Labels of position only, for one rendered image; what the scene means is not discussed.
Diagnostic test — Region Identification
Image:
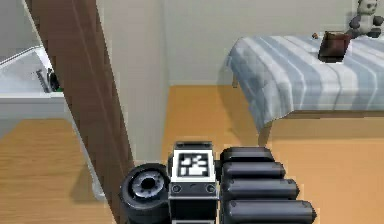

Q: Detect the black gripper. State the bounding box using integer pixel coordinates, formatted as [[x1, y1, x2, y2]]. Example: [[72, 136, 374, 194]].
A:
[[119, 162, 172, 224]]

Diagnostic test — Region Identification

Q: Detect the brown wooden room door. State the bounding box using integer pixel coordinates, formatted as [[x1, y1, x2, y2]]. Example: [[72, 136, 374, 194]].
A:
[[25, 0, 136, 224]]

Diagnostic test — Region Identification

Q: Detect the grey metal faucet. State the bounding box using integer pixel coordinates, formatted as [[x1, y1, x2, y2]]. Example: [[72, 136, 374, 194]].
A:
[[35, 68, 60, 94]]

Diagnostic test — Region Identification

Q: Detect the white bathtub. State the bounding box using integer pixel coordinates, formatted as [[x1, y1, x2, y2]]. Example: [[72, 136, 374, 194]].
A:
[[0, 45, 107, 201]]

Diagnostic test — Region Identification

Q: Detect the bed with striped blue blanket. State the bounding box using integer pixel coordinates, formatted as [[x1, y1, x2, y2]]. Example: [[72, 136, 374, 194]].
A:
[[226, 34, 384, 147]]

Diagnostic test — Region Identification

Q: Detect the dark brown box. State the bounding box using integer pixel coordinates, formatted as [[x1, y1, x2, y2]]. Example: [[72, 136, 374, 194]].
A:
[[317, 31, 352, 64]]

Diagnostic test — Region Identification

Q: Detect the grey and white teddy bear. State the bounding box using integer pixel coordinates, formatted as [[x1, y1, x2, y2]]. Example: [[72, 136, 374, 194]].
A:
[[346, 0, 384, 39]]

